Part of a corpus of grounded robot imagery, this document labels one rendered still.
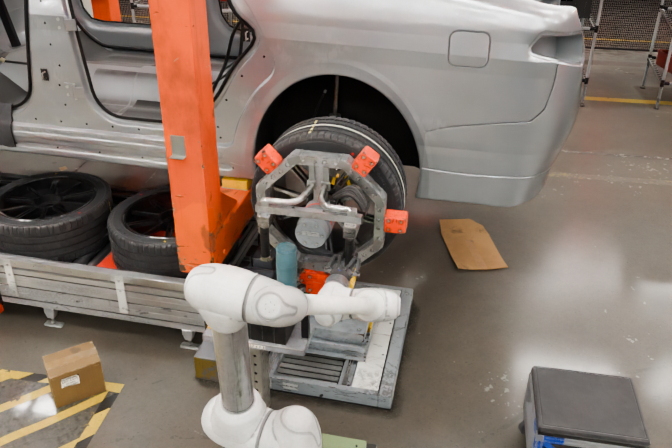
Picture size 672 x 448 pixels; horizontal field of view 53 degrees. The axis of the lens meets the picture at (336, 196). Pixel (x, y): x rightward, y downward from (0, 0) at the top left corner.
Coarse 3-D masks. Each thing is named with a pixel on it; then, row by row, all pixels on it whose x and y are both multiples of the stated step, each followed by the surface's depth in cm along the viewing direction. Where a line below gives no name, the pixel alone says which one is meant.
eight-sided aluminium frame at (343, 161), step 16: (288, 160) 272; (304, 160) 271; (320, 160) 269; (336, 160) 268; (352, 160) 270; (272, 176) 279; (352, 176) 269; (368, 176) 273; (256, 192) 282; (368, 192) 271; (384, 192) 275; (384, 208) 273; (272, 240) 292; (384, 240) 286; (304, 256) 297; (320, 256) 297; (368, 256) 285
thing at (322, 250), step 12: (300, 168) 287; (300, 180) 288; (276, 192) 301; (288, 192) 292; (312, 192) 289; (276, 216) 299; (288, 216) 297; (372, 216) 289; (288, 228) 304; (336, 228) 319; (360, 228) 312; (372, 228) 298; (288, 240) 301; (336, 240) 310; (360, 240) 300; (312, 252) 301; (324, 252) 301; (336, 252) 300
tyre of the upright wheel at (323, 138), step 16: (304, 128) 285; (320, 128) 280; (336, 128) 282; (352, 128) 284; (368, 128) 291; (288, 144) 278; (304, 144) 277; (320, 144) 275; (336, 144) 274; (352, 144) 273; (368, 144) 278; (384, 144) 288; (384, 160) 279; (400, 160) 294; (256, 176) 289; (384, 176) 276; (400, 192) 282; (400, 208) 282; (272, 224) 298
